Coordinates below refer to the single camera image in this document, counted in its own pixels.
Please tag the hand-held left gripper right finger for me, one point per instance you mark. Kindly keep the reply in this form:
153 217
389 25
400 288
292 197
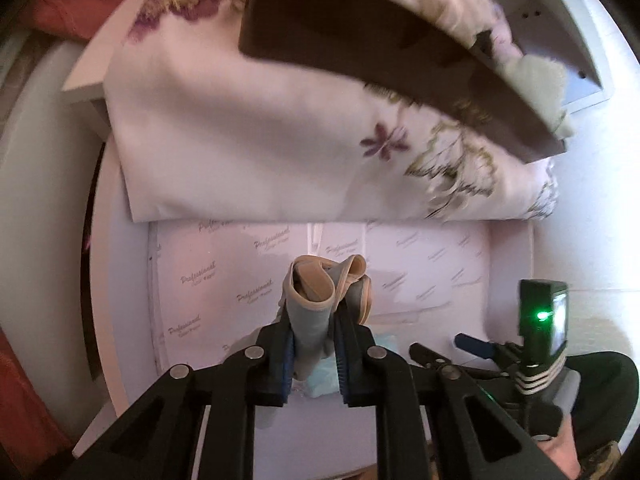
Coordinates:
342 360

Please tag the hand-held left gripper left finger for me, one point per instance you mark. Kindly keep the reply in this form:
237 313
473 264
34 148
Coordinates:
286 360

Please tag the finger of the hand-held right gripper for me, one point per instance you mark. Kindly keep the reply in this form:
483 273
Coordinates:
430 354
475 347

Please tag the grey garment with beige trim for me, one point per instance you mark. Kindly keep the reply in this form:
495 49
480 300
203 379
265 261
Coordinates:
310 325

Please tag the person's right hand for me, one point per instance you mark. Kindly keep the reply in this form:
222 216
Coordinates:
562 455

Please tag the light blue cloth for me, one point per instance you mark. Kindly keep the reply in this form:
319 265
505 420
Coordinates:
317 385

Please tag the white printed liner paper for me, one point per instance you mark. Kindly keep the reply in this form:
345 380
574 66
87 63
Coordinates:
425 270

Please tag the camouflage cloth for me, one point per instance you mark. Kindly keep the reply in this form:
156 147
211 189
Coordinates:
600 460

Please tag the floral embroidered cloth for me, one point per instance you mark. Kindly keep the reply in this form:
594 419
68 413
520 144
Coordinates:
250 135

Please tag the fluffy white cloth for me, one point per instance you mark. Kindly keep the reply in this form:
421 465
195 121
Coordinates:
535 85

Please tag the orange red fabric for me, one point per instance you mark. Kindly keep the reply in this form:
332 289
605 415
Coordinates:
25 390

